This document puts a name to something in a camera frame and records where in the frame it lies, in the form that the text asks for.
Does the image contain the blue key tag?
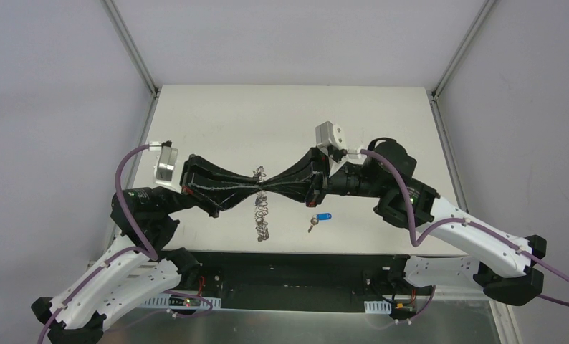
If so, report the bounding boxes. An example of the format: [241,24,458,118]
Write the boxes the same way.
[315,213,332,221]

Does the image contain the silver key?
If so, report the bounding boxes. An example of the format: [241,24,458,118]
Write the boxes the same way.
[307,217,320,233]

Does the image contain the round metal key ring plate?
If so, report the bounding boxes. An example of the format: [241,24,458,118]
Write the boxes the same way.
[254,189,269,242]

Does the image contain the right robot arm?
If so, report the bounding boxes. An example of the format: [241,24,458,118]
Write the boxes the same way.
[260,138,546,306]

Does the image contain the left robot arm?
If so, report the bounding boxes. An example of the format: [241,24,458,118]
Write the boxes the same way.
[32,145,199,343]

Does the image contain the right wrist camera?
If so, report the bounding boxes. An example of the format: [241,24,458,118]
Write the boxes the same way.
[315,121,347,154]

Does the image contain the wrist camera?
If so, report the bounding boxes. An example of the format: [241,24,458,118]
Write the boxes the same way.
[315,121,347,154]
[153,145,183,191]

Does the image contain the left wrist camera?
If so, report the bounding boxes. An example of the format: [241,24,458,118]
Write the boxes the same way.
[153,145,183,191]

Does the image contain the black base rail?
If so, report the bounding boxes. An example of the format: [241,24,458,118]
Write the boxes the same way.
[177,251,432,313]

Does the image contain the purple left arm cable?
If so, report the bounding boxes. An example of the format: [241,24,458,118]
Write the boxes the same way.
[35,143,214,344]

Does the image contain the white cable duct left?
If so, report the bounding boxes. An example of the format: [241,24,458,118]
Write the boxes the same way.
[138,293,221,310]

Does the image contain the white cable duct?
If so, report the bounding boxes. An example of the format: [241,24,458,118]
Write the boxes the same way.
[138,293,221,310]
[364,300,392,315]

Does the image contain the aluminium frame post right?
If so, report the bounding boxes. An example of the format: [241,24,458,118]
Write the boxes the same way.
[430,0,499,102]

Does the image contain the aluminium frame post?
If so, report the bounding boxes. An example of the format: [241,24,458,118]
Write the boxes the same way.
[430,0,499,102]
[101,0,160,98]

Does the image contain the white cable duct right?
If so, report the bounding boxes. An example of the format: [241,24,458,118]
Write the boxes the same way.
[364,300,392,315]

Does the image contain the aluminium frame post left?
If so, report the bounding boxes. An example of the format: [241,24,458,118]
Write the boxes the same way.
[101,0,160,98]

